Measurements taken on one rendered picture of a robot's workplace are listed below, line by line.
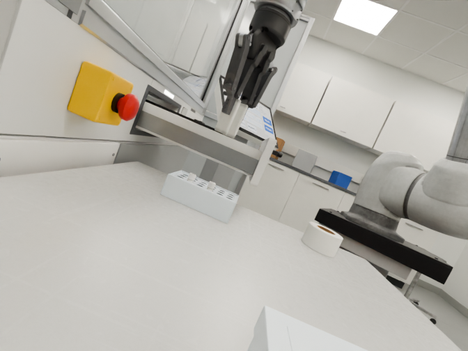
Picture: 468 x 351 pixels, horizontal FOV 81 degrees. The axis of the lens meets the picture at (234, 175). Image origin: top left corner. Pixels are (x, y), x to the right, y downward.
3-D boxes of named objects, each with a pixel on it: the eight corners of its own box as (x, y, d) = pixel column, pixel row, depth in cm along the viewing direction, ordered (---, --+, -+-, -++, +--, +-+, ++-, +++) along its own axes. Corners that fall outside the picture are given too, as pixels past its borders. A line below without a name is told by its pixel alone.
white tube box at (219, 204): (231, 212, 54) (239, 195, 53) (227, 223, 45) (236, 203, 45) (174, 187, 54) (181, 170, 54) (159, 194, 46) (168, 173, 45)
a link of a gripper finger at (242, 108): (235, 101, 55) (237, 102, 56) (221, 133, 56) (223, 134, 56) (246, 104, 53) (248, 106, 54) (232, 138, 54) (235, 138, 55)
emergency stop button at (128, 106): (135, 124, 42) (145, 99, 42) (124, 121, 38) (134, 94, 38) (118, 116, 42) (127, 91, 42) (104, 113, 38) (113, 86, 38)
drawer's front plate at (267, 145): (253, 175, 88) (267, 143, 86) (256, 187, 59) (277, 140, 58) (248, 172, 88) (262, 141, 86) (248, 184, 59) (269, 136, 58)
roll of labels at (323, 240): (322, 244, 60) (329, 228, 59) (341, 260, 53) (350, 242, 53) (295, 235, 57) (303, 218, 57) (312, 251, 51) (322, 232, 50)
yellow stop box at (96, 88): (123, 128, 44) (138, 86, 43) (99, 125, 37) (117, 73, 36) (94, 115, 44) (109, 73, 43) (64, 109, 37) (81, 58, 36)
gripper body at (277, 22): (281, 3, 46) (259, 56, 47) (299, 33, 53) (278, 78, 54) (247, 2, 50) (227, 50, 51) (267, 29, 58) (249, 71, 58)
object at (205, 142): (251, 168, 86) (258, 150, 85) (251, 177, 60) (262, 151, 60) (134, 118, 86) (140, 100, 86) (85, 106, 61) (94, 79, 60)
